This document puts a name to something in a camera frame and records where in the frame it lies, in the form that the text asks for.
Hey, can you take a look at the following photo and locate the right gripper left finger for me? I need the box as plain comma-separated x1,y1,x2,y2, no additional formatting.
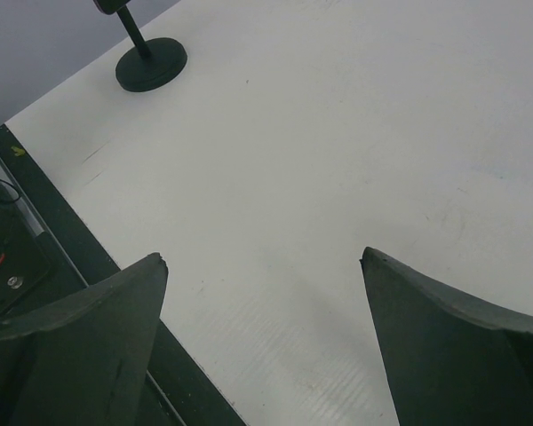
0,253,168,425

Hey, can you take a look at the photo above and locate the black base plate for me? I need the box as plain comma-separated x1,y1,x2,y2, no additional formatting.
0,126,242,425

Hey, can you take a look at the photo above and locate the black phone stand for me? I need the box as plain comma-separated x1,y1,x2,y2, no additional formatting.
115,6,188,93

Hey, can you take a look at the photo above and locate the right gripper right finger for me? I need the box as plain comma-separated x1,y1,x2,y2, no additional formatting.
361,248,533,425

